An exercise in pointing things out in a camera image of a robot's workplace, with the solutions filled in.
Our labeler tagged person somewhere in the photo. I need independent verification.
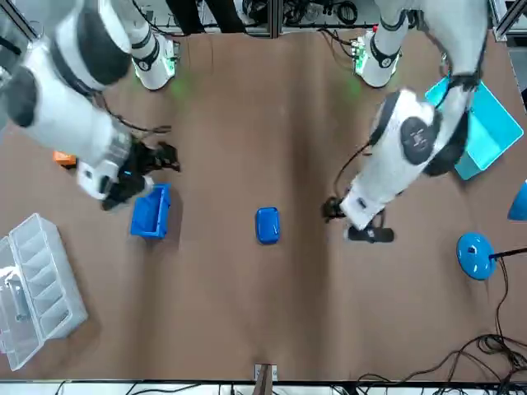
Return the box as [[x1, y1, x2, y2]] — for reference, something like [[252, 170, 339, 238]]
[[164, 0, 249, 36]]

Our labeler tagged small blue parts tray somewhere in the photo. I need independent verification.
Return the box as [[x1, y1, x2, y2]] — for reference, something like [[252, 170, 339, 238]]
[[254, 206, 282, 247]]

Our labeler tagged clear plastic organizer case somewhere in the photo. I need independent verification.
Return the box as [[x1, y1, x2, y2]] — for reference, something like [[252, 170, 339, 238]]
[[0, 212, 90, 372]]

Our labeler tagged aluminium frame post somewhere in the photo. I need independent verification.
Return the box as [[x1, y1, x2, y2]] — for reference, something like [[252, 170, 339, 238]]
[[254, 362, 278, 395], [268, 0, 285, 40]]

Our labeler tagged blue storage box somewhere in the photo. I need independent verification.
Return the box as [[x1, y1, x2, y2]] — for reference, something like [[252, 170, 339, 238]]
[[129, 182, 172, 240]]

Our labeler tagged blue desk lamp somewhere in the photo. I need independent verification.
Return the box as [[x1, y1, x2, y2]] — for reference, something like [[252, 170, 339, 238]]
[[455, 178, 527, 282]]

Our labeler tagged orange push button box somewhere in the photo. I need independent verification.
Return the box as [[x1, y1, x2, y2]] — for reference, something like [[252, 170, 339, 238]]
[[52, 150, 79, 170]]

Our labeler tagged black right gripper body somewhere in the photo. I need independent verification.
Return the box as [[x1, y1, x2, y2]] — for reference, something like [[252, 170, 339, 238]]
[[119, 139, 161, 186]]

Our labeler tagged teal plastic bin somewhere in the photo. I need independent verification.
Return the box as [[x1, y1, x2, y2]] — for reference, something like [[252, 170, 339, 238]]
[[423, 76, 525, 182]]

